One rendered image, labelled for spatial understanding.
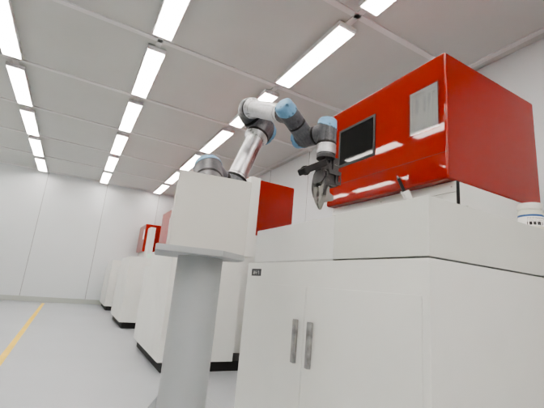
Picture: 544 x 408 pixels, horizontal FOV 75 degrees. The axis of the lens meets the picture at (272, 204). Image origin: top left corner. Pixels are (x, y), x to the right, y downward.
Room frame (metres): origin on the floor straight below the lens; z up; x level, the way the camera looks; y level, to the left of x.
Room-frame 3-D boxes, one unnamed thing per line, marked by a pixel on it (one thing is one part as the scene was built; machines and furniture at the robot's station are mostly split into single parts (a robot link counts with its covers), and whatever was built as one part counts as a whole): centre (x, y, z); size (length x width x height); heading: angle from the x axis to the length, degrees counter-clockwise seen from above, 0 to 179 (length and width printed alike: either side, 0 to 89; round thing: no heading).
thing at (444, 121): (1.93, -0.85, 1.52); 0.81 x 0.75 x 0.60; 28
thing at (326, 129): (1.29, -0.19, 1.32); 0.09 x 0.08 x 0.11; 48
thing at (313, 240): (1.39, -0.12, 0.89); 0.55 x 0.09 x 0.14; 28
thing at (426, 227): (1.12, -0.56, 0.89); 0.62 x 0.35 x 0.14; 118
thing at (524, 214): (1.14, -0.85, 1.01); 0.07 x 0.07 x 0.10
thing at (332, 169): (1.29, -0.20, 1.16); 0.09 x 0.08 x 0.12; 118
